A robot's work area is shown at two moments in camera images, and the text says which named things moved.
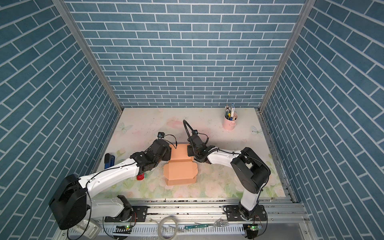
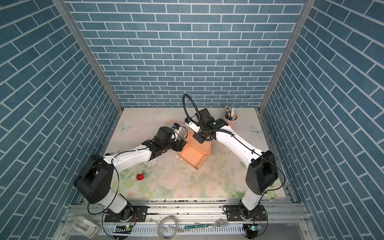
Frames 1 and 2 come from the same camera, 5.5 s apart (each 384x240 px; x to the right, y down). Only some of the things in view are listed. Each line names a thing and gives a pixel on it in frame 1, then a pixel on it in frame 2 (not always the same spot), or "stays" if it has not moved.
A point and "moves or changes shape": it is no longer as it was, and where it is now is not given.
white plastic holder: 93,230 stays
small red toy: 140,177 stays
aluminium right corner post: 305,11 stays
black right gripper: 189,153 → 199,138
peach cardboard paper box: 181,168 moves or changes shape
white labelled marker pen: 232,111 stays
